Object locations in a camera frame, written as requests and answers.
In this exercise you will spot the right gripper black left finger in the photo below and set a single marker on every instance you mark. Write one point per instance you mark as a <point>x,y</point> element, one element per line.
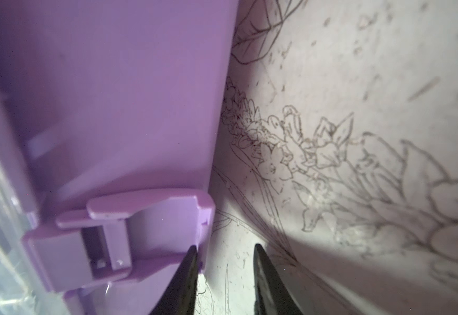
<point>179,297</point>

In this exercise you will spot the purple toolbox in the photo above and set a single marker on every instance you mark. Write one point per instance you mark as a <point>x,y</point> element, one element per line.
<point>109,113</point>

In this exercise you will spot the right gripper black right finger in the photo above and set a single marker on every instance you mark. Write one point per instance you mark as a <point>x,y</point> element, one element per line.
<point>271,295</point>

